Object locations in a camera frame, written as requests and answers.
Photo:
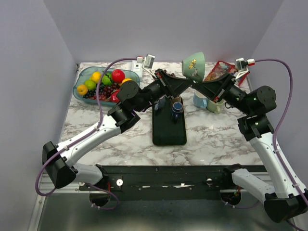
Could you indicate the red apple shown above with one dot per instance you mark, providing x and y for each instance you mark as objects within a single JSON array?
[{"x": 118, "y": 76}]

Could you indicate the red snack packet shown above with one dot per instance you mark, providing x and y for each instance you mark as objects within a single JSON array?
[{"x": 220, "y": 68}]

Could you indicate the grey-blue small cup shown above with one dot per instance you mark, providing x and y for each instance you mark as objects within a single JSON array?
[{"x": 160, "y": 104}]

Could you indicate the yellow lemon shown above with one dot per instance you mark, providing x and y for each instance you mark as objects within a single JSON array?
[{"x": 96, "y": 76}]

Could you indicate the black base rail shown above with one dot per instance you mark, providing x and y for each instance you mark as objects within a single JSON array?
[{"x": 130, "y": 183}]

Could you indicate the orange fruit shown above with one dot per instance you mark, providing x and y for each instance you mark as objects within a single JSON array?
[
  {"x": 125, "y": 80},
  {"x": 82, "y": 89}
]

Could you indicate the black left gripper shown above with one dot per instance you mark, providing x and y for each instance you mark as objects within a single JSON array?
[{"x": 171, "y": 86}]

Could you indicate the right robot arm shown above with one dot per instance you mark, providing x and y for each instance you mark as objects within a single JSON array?
[{"x": 287, "y": 196}]

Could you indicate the red dragon fruit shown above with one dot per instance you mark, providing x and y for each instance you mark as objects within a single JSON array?
[{"x": 113, "y": 98}]

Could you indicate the dark grape bunch in basket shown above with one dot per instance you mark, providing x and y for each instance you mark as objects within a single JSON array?
[{"x": 105, "y": 92}]

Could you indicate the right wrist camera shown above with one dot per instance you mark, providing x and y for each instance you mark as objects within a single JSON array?
[{"x": 241, "y": 66}]

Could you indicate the brown small cup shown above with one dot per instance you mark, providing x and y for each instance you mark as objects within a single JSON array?
[{"x": 177, "y": 99}]

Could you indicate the light green ceramic mug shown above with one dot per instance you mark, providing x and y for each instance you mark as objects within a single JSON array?
[{"x": 214, "y": 107}]

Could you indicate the mint green bird-print mug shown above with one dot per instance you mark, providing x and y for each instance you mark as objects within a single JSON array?
[{"x": 193, "y": 67}]

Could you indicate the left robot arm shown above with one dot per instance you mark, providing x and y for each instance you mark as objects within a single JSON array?
[{"x": 61, "y": 161}]

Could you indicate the black rectangular tray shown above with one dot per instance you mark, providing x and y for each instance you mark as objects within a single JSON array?
[{"x": 165, "y": 131}]

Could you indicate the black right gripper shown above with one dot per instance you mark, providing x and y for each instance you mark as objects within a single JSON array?
[{"x": 213, "y": 88}]

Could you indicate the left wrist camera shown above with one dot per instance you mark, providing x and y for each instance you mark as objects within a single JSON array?
[{"x": 146, "y": 62}]

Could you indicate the green lime with zigzag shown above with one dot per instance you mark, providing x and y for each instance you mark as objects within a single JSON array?
[{"x": 107, "y": 79}]

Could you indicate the light blue hexagonal mug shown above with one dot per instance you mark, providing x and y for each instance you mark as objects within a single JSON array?
[{"x": 199, "y": 100}]

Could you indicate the dark blue gold-rimmed cup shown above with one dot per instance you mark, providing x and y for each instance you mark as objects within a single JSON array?
[{"x": 176, "y": 111}]

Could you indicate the loose red grape bunch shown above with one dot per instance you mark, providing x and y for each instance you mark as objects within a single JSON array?
[{"x": 168, "y": 73}]

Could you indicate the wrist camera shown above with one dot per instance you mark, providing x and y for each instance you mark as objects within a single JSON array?
[
  {"x": 241, "y": 66},
  {"x": 146, "y": 62}
]

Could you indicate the teal plastic fruit basket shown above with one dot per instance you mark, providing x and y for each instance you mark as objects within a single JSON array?
[{"x": 87, "y": 73}]

